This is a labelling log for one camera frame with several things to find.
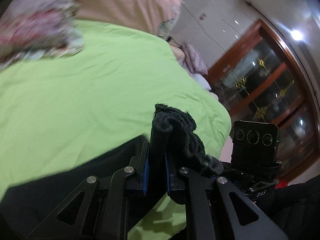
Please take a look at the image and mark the black pants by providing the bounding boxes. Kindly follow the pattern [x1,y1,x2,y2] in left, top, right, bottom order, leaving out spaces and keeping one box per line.
[1,104,212,239]

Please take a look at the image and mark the wooden glass door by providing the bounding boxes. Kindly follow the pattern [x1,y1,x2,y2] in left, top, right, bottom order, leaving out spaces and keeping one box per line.
[205,20,319,181]

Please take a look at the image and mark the green bed sheet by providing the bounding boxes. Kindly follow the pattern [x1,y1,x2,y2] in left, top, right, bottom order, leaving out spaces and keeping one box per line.
[1,20,232,236]

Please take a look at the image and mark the striped purple cloth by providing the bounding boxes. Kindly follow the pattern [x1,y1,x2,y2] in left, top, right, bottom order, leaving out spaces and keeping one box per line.
[173,42,208,75]

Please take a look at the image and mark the pink headboard cushion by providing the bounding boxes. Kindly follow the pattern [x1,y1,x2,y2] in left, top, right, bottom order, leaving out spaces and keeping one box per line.
[76,0,182,40]

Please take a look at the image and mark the floral pillow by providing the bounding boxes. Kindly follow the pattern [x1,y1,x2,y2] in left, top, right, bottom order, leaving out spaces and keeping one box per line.
[1,0,84,69]

